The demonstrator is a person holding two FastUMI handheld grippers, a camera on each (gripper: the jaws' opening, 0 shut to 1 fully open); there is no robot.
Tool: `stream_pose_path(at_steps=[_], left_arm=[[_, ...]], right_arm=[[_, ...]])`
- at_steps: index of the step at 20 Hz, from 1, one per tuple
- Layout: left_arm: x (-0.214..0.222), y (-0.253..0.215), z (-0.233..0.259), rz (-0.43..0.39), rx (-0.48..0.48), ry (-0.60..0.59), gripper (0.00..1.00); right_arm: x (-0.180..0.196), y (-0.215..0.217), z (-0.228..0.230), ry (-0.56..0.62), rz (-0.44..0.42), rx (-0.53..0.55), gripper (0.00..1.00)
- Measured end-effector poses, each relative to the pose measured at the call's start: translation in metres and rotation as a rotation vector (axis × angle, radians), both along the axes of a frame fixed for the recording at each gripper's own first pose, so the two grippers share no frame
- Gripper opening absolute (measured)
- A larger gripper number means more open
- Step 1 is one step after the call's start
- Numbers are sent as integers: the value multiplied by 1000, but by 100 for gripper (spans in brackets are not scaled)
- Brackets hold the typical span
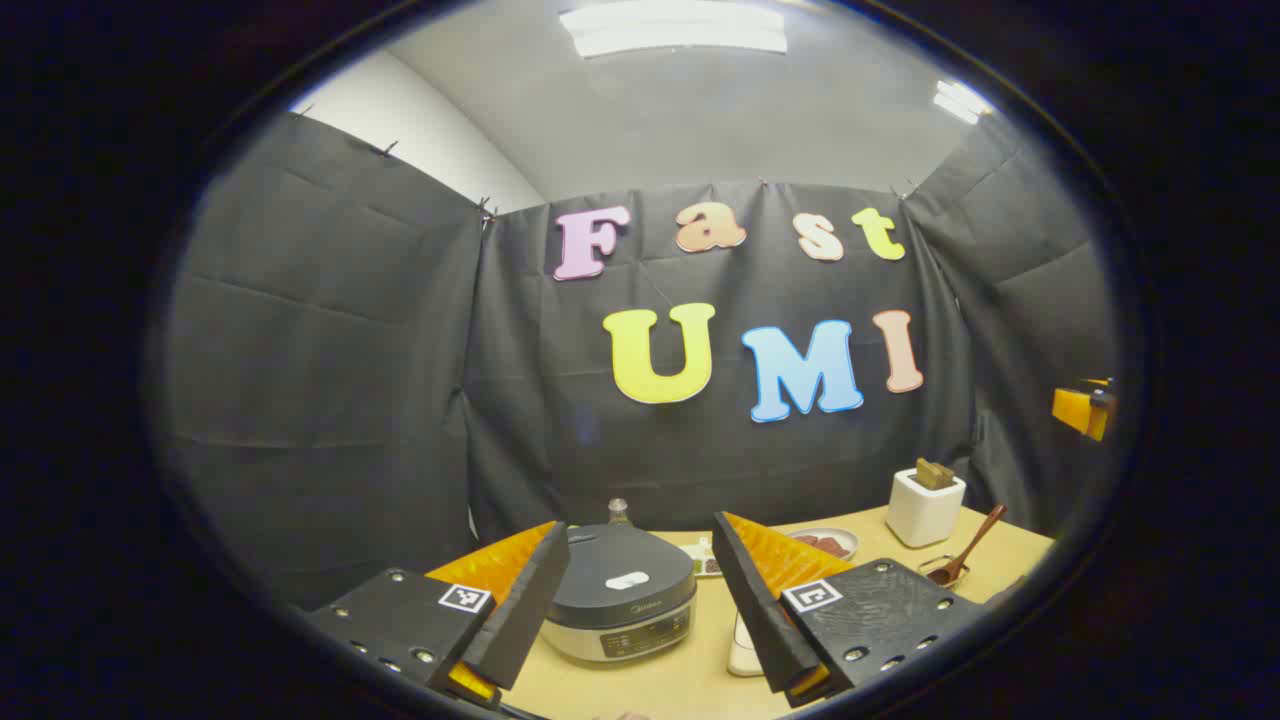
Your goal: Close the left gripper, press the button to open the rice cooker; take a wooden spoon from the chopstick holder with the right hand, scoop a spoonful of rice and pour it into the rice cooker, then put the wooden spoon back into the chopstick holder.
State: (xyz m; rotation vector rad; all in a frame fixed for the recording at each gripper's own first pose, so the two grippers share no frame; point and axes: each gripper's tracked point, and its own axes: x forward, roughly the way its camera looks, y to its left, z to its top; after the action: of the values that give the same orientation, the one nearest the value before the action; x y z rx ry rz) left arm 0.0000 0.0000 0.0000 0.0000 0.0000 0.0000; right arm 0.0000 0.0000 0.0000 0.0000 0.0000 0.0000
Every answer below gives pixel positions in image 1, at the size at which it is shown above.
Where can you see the brown wooden spoon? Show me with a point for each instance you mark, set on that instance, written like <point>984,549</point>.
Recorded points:
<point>975,545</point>

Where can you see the brown toast slice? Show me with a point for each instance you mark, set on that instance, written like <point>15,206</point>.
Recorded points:
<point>935,474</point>

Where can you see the large ceiling light panel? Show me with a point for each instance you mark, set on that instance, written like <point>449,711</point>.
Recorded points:
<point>670,28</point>

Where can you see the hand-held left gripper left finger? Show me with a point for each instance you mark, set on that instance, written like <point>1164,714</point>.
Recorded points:
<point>525,610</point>

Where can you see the grey rice cooker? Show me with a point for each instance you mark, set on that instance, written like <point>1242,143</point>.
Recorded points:
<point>620,600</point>

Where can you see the black backdrop cloth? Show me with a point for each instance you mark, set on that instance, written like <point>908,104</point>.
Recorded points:
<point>350,400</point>

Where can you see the white divided grain dish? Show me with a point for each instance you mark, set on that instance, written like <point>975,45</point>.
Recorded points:
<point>704,560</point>

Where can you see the white round plate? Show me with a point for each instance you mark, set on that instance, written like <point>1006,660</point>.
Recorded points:
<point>845,535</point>

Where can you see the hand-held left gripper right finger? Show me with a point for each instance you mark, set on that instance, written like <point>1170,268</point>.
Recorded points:
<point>765,620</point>

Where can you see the white toaster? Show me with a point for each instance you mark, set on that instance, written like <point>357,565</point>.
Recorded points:
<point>922,515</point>

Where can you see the small clear glass bottle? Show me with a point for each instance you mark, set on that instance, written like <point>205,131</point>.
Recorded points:
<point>620,514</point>

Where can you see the small ceiling light panel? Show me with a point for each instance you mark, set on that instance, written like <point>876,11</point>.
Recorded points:
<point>960,102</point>

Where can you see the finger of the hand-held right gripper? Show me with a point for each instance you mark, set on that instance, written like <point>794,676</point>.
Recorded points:
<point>1080,410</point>

